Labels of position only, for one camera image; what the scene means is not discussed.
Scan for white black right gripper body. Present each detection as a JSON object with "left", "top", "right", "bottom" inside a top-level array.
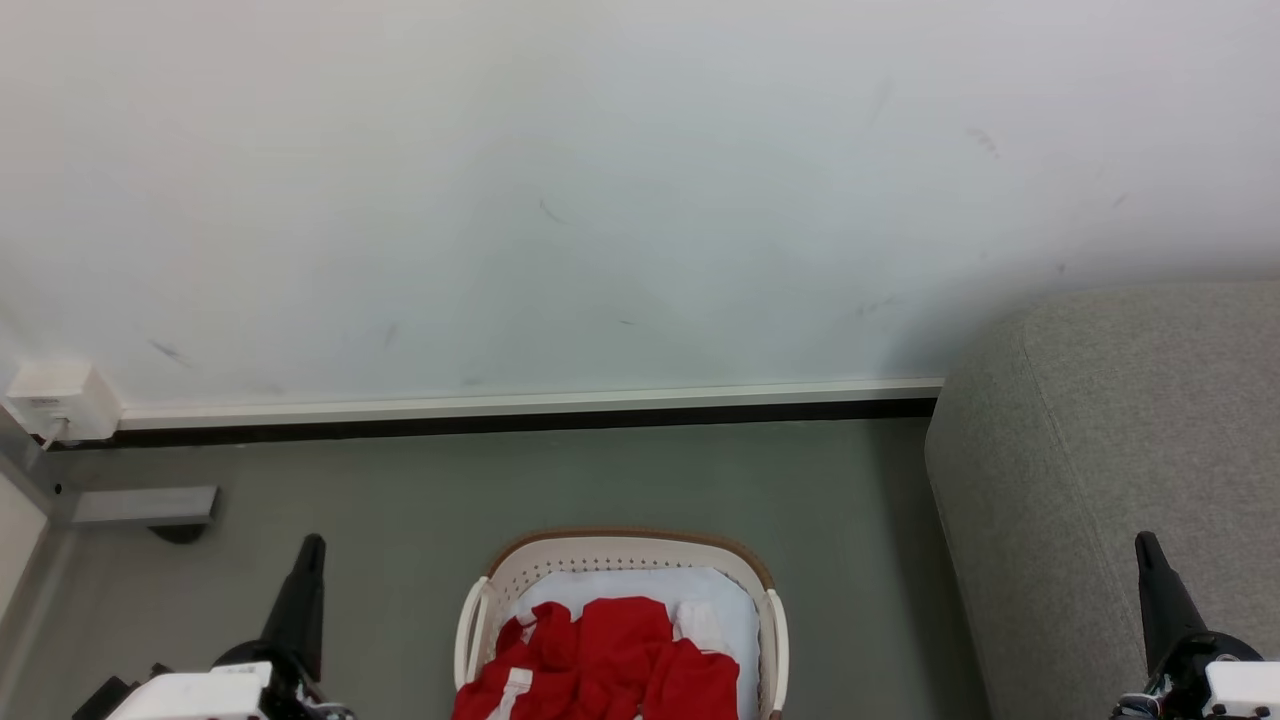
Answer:
[{"left": 1150, "top": 632, "right": 1280, "bottom": 720}]

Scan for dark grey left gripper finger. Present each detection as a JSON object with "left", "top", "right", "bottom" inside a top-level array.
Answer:
[{"left": 262, "top": 534, "right": 326, "bottom": 681}]

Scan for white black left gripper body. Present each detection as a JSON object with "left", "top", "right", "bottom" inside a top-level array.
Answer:
[{"left": 105, "top": 640, "right": 351, "bottom": 720}]

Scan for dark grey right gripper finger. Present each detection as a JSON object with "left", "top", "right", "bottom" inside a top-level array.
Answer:
[{"left": 1135, "top": 532, "right": 1206, "bottom": 676}]

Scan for red and white garment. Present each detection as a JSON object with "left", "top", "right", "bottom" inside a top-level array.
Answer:
[{"left": 452, "top": 597, "right": 741, "bottom": 720}]

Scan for grey fabric sofa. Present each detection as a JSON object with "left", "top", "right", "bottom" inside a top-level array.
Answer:
[{"left": 924, "top": 282, "right": 1280, "bottom": 720}]

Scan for white and black baseboard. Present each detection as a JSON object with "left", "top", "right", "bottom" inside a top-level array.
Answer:
[{"left": 50, "top": 378, "right": 946, "bottom": 449}]

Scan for cream plastic laundry basket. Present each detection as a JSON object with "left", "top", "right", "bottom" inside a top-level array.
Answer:
[{"left": 453, "top": 530, "right": 790, "bottom": 720}]

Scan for white cloth in basket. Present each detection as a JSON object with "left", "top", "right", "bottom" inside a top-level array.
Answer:
[{"left": 498, "top": 567, "right": 762, "bottom": 720}]

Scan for grey metal frame leg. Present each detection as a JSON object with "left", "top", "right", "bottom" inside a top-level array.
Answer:
[{"left": 0, "top": 405, "right": 219, "bottom": 531}]

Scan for white wall socket box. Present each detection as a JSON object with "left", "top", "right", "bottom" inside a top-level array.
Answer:
[{"left": 5, "top": 362, "right": 123, "bottom": 443}]

